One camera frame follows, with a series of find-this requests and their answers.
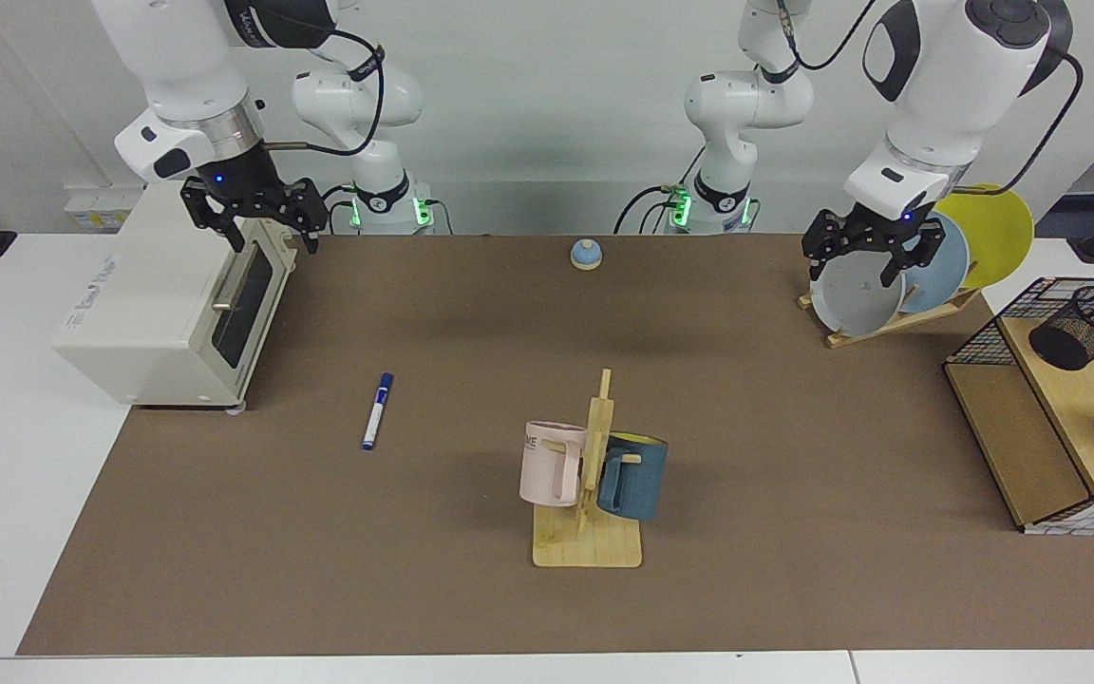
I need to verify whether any blue and white marker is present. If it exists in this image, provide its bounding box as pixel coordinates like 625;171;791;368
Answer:
362;372;395;451

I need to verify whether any black mesh pen holder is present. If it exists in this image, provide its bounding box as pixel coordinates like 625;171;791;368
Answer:
1028;284;1094;372

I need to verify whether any grey plate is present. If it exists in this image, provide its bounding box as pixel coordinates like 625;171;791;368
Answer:
810;249;907;339

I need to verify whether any light blue plate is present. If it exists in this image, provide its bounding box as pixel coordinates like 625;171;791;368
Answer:
896;214;971;314

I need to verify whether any wooden plate rack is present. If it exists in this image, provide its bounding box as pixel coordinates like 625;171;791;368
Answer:
799;285;982;350

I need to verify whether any yellow plate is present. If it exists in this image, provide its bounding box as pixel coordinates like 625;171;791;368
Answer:
933;183;1035;291

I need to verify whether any pale toaster oven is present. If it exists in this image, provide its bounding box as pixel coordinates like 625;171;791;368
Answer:
51;180;299;414

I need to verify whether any dark blue cup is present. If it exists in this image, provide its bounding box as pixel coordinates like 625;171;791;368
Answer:
596;432;670;522

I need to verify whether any brown table cloth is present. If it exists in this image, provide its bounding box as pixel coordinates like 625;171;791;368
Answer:
17;233;1094;656

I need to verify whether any pink cup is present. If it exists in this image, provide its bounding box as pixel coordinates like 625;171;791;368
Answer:
519;421;589;508

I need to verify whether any wooden cup stand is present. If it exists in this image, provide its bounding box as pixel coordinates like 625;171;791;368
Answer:
533;369;644;569

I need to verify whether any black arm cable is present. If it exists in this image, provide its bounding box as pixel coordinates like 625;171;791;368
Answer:
775;0;1085;198
262;27;388;158

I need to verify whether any white wall socket strip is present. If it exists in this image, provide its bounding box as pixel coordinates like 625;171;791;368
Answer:
65;185;147;232

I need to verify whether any black base cable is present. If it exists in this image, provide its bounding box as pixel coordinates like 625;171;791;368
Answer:
613;142;702;236

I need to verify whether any wire basket with wooden floor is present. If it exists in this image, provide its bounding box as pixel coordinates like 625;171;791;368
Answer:
943;276;1094;538

